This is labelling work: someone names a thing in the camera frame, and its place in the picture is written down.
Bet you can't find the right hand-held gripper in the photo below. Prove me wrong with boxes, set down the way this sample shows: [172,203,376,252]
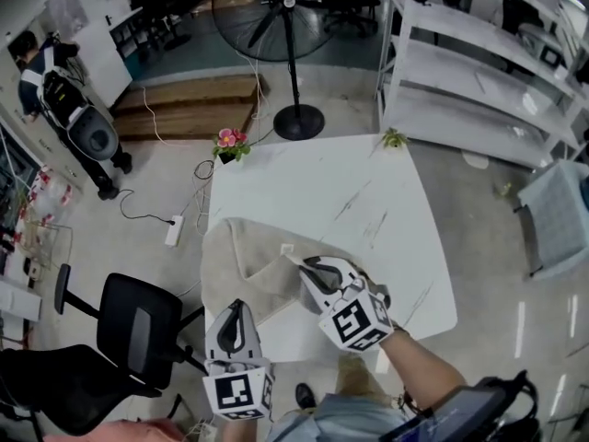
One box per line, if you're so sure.
[298,255,395,354]

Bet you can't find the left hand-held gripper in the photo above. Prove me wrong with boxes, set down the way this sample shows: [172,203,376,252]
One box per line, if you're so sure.
[202,297,276,422]

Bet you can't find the beige towel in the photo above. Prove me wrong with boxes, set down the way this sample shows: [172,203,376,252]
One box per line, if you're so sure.
[201,217,369,326]

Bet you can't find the person's left forearm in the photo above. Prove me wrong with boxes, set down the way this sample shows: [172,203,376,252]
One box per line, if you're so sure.
[225,419,271,442]

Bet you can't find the person's right forearm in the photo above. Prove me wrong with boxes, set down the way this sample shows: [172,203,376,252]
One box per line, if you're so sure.
[379,324,468,413]

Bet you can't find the person's left black shoe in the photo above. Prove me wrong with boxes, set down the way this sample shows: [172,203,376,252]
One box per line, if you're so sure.
[294,382,318,412]

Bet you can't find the black mesh office chair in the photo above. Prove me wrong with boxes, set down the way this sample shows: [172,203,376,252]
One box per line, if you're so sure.
[0,262,206,436]

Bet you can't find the person's khaki trousers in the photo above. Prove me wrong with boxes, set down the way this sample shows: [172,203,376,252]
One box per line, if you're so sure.
[334,355,399,409]

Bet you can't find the white power strip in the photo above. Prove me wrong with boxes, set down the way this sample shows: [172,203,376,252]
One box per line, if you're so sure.
[164,215,186,248]

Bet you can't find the person's light blue shirt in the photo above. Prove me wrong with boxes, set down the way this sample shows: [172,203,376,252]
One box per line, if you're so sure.
[266,391,410,442]

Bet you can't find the small green plant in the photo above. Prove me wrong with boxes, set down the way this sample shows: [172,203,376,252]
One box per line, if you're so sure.
[379,127,410,150]

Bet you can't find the pink cushion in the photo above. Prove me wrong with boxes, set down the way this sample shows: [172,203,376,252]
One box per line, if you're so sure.
[43,416,194,442]

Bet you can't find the black standing fan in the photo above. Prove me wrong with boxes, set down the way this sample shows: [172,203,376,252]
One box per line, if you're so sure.
[210,0,337,142]

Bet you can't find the pink flower pot plant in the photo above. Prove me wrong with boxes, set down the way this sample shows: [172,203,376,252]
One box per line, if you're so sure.
[211,127,253,165]

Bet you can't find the white round floor disc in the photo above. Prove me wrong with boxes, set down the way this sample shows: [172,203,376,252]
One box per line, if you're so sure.
[461,149,490,170]

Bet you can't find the white shelving rack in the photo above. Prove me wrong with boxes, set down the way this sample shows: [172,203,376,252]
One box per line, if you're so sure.
[375,0,589,169]

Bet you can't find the wooden step platform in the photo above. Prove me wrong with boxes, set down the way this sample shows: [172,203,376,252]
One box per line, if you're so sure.
[112,74,271,143]

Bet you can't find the cluster of clear water jugs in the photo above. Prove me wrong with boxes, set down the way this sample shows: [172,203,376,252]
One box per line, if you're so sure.
[25,166,75,229]

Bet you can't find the side table with pale cloth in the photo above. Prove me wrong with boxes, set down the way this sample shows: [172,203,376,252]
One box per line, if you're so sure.
[517,158,589,280]

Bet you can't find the white cabinet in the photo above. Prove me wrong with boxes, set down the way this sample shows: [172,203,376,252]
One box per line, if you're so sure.
[73,6,144,110]

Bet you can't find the grey appliance with black screen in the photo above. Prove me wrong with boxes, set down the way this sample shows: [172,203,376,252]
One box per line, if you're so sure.
[519,23,567,68]

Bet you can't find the black power cable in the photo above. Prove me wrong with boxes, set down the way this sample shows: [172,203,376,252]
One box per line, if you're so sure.
[119,187,177,226]

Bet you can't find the wire frame rack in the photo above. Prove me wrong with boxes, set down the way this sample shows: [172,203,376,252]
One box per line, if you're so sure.
[17,221,75,271]

